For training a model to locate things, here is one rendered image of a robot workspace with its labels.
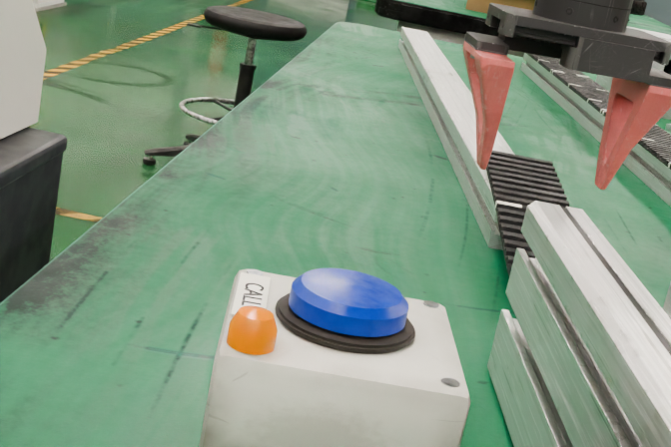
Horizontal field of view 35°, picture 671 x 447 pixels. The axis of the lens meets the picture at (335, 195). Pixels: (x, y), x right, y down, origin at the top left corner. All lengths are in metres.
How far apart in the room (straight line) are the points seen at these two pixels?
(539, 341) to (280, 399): 0.13
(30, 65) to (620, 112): 0.40
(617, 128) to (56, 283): 0.37
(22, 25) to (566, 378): 0.48
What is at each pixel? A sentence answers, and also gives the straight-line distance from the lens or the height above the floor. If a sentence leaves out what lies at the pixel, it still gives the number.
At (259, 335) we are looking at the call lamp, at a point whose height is 0.85.
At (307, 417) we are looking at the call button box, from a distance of 0.33.
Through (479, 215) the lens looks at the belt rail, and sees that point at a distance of 0.74.
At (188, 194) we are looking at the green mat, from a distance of 0.68.
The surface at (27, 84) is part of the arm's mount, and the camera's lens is 0.77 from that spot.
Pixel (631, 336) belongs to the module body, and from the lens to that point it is 0.34.
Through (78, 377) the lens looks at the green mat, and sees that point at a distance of 0.43.
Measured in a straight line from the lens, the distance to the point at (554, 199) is 0.71.
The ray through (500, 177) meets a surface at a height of 0.82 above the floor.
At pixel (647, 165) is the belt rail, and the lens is 1.05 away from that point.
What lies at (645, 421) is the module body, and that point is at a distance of 0.31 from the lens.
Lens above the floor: 0.98
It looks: 15 degrees down
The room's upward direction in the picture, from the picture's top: 11 degrees clockwise
